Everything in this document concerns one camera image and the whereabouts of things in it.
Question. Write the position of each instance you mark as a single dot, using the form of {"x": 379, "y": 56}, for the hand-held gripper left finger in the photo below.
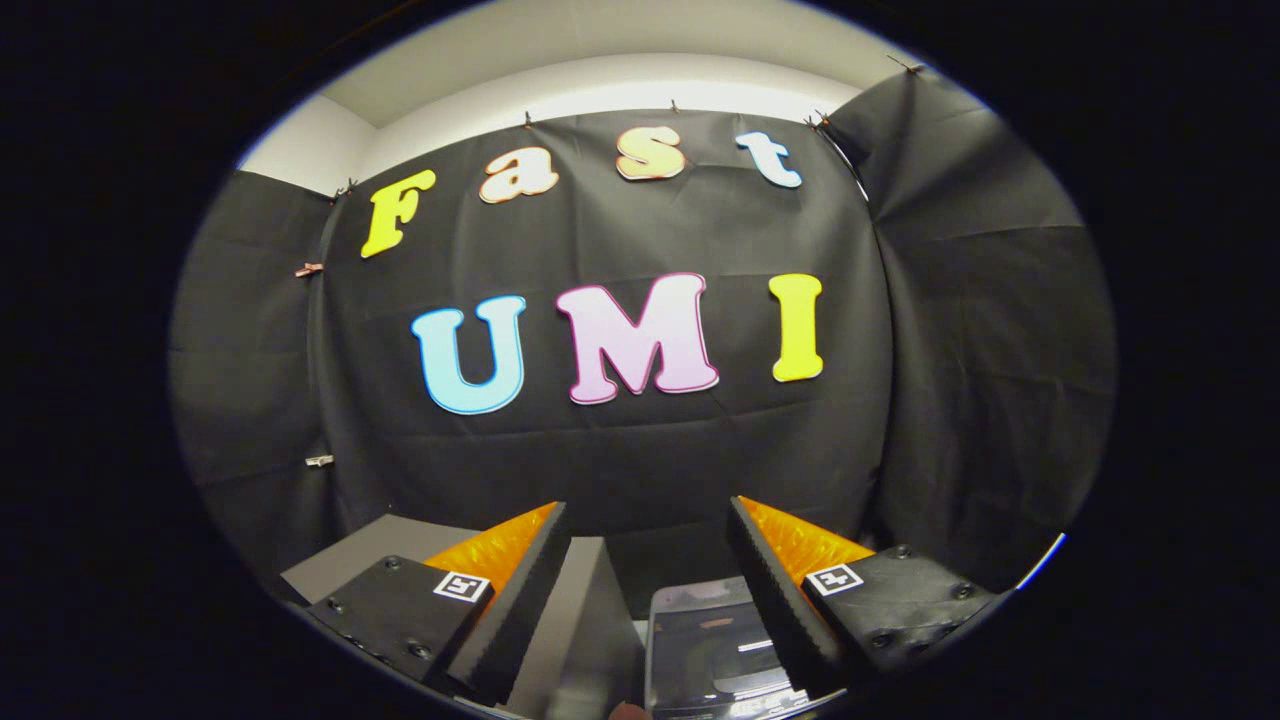
{"x": 520, "y": 610}

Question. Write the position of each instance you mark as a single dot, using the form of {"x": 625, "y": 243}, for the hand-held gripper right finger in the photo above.
{"x": 780, "y": 600}

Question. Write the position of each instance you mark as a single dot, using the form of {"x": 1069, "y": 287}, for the grey washing machine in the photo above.
{"x": 690, "y": 592}

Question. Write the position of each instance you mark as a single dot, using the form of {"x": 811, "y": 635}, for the pink clip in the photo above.
{"x": 309, "y": 269}

